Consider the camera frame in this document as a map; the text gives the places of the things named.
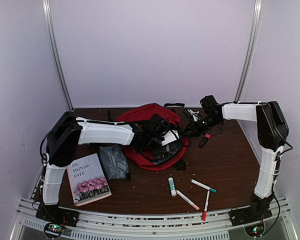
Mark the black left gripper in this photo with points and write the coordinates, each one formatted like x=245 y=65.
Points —
x=159 y=153

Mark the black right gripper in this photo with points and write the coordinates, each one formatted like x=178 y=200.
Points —
x=194 y=130

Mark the red backpack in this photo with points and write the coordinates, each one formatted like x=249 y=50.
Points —
x=151 y=121

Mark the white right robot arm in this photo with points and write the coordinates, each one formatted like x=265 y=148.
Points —
x=272 y=133

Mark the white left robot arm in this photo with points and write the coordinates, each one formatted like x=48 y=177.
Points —
x=62 y=142

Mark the black pink highlighter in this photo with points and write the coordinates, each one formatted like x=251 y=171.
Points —
x=204 y=140

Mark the white glue stick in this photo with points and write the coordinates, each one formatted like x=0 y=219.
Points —
x=172 y=187

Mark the teal capped white marker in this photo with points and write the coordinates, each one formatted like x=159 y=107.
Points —
x=208 y=188

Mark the grey pencil pouch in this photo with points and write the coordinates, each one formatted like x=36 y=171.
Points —
x=114 y=163

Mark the pink capped white marker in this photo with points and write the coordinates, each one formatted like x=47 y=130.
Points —
x=186 y=199

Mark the red capped white marker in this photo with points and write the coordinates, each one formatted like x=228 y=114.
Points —
x=204 y=214

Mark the flower cover book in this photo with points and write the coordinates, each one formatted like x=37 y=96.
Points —
x=87 y=180

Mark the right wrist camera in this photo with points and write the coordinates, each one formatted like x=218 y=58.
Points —
x=192 y=115

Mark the front aluminium rail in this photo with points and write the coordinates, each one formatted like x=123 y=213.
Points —
x=185 y=226

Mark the right aluminium frame post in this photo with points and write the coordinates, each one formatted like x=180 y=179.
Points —
x=251 y=48

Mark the aluminium frame post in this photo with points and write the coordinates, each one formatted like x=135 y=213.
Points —
x=251 y=48
x=46 y=4

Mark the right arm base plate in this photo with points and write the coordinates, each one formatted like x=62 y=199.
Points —
x=244 y=216

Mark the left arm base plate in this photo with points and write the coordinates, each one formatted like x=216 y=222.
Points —
x=57 y=215

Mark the left aluminium frame post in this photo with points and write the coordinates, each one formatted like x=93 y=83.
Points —
x=46 y=4

